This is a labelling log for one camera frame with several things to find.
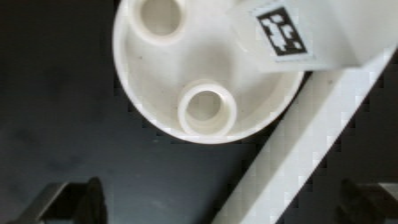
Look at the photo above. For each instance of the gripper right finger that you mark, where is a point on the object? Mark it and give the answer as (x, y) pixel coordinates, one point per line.
(368, 203)

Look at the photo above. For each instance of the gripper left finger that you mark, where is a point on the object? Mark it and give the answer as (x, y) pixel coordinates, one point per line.
(68, 204)

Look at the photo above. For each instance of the white right fence wall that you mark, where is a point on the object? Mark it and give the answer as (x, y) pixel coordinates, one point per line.
(299, 143)

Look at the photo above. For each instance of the white stool leg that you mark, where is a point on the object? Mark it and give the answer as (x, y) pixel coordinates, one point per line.
(306, 35)

